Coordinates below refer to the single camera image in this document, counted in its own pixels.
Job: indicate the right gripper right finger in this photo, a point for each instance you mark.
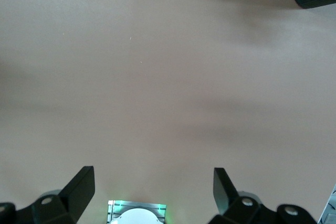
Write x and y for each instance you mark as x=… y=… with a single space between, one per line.
x=225 y=195

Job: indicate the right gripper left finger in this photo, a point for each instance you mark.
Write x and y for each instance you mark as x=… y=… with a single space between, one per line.
x=76 y=195

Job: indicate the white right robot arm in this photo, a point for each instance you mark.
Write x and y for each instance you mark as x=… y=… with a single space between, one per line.
x=139 y=217

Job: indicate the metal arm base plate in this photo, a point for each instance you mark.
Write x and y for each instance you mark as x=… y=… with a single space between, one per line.
x=111 y=208

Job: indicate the aluminium frame profile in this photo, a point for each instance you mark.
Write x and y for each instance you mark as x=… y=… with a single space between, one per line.
x=329 y=211

